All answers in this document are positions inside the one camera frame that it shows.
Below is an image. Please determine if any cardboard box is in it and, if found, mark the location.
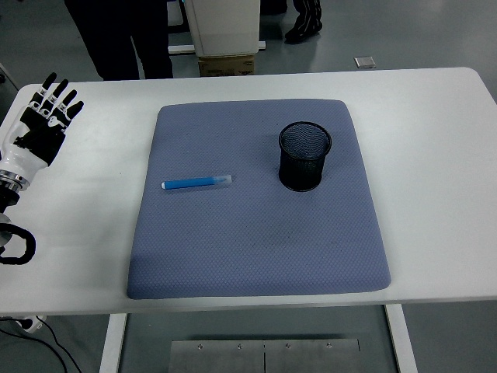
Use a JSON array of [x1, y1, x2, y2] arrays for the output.
[[197, 54, 256, 78]]

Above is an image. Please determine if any black mesh pen holder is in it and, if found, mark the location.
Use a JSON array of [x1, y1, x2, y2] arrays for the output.
[[277, 120, 333, 193]]

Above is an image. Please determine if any blue marker with clear cap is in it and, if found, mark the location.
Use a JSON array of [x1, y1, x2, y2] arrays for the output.
[[161, 174, 234, 191]]

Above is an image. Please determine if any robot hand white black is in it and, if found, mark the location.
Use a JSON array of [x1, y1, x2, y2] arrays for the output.
[[0, 72, 85, 182]]

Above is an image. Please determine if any white table leg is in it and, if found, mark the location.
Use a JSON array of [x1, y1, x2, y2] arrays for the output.
[[99, 312, 128, 373], [384, 304, 419, 373]]

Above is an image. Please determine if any white upright panel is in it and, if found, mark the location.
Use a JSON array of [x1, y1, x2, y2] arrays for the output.
[[185, 0, 261, 58]]

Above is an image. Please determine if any white power strip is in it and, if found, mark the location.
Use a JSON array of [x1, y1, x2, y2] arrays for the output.
[[15, 315, 47, 334]]

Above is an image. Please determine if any white base foot bar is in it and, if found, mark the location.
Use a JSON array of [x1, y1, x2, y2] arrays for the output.
[[168, 40, 267, 54]]

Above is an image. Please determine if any person in plain dark trousers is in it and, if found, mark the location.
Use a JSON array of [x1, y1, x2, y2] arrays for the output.
[[64, 0, 175, 82]]

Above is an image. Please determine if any black floor cable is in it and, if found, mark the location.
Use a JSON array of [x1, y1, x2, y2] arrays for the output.
[[0, 317, 85, 373]]

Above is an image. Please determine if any blue-grey textured mat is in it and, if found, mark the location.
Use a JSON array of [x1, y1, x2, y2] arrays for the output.
[[126, 99, 391, 301]]

